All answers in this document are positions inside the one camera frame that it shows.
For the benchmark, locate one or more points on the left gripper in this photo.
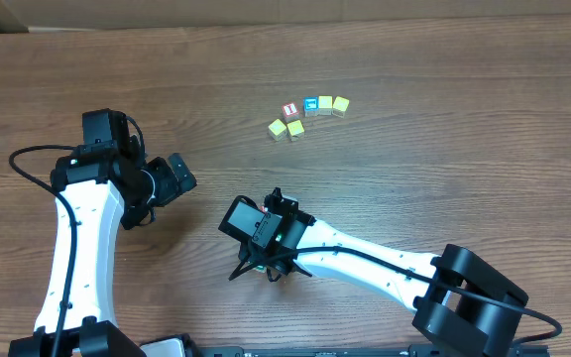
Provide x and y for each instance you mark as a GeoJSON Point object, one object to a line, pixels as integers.
{"type": "Point", "coordinates": [170, 185]}

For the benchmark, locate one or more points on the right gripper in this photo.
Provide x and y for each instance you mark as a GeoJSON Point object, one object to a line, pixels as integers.
{"type": "Point", "coordinates": [253, 253]}

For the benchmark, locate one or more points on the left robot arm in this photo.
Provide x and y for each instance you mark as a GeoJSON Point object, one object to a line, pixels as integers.
{"type": "Point", "coordinates": [105, 184]}

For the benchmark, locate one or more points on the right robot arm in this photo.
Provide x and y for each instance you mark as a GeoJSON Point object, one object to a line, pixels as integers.
{"type": "Point", "coordinates": [458, 301]}

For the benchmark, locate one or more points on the yellow U block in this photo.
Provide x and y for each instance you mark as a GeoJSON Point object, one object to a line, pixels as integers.
{"type": "Point", "coordinates": [277, 130]}

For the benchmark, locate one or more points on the yellow K block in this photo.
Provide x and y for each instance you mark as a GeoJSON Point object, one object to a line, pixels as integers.
{"type": "Point", "coordinates": [295, 130]}

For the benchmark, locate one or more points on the red I block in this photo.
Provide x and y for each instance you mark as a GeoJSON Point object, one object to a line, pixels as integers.
{"type": "Point", "coordinates": [290, 112]}

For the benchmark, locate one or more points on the blue L block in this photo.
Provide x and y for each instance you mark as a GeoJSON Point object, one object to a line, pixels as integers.
{"type": "Point", "coordinates": [310, 106]}

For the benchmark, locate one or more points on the yellow block upper middle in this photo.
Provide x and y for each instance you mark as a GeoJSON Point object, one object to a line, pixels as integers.
{"type": "Point", "coordinates": [325, 105]}

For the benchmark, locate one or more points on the yellow block upper right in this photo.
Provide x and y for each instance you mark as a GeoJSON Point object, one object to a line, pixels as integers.
{"type": "Point", "coordinates": [340, 106]}

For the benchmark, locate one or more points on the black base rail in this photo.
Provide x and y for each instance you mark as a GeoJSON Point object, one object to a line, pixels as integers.
{"type": "Point", "coordinates": [325, 352]}

